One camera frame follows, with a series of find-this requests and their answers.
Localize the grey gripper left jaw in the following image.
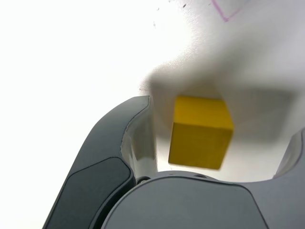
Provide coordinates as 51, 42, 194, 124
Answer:
44, 95, 158, 229

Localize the yellow cube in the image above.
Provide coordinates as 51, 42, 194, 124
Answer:
167, 95, 234, 171

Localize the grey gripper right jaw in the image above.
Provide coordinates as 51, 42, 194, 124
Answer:
102, 127, 305, 229

